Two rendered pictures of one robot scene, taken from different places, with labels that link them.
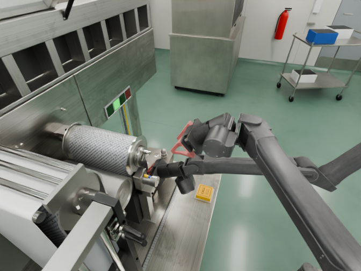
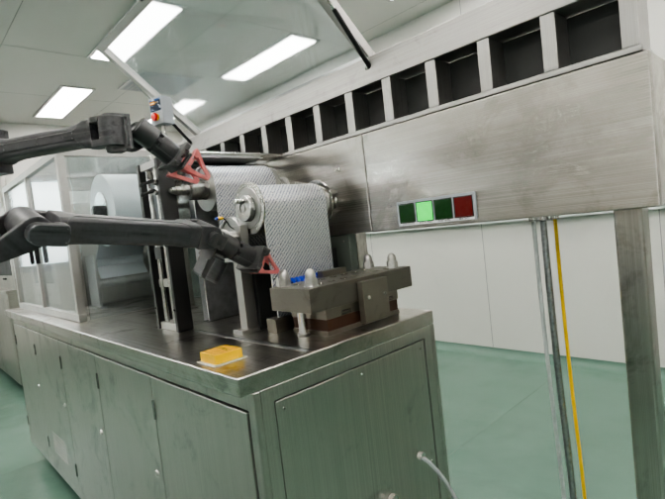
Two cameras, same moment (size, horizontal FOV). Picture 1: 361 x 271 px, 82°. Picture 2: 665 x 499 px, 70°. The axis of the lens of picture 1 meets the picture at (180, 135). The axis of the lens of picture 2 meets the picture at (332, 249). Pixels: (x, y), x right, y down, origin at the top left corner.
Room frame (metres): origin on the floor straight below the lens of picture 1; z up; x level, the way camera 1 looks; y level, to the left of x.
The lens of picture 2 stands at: (1.35, -0.92, 1.18)
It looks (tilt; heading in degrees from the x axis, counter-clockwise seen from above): 3 degrees down; 118
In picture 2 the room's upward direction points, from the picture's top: 7 degrees counter-clockwise
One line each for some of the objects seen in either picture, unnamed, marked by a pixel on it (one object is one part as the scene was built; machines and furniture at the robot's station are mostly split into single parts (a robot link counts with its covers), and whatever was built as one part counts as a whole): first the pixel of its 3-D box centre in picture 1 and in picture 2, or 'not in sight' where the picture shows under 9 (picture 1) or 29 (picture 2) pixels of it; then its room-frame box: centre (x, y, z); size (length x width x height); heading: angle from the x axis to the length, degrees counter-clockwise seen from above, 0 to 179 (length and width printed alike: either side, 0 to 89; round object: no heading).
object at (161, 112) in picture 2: not in sight; (159, 111); (0.01, 0.36, 1.66); 0.07 x 0.07 x 0.10; 87
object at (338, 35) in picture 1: (320, 64); not in sight; (3.22, -2.20, 0.51); 0.91 x 0.58 x 1.02; 93
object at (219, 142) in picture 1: (231, 138); (125, 137); (0.39, -0.13, 1.44); 0.12 x 0.11 x 0.09; 69
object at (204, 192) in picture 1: (204, 192); (221, 354); (0.60, -0.12, 0.91); 0.07 x 0.07 x 0.02; 71
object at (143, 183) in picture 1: (148, 198); (239, 279); (0.47, 0.13, 1.05); 0.06 x 0.05 x 0.31; 71
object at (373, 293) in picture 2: not in sight; (374, 299); (0.83, 0.23, 0.96); 0.10 x 0.03 x 0.11; 71
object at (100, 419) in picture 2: not in sight; (164, 413); (-0.35, 0.50, 0.43); 2.52 x 0.64 x 0.86; 161
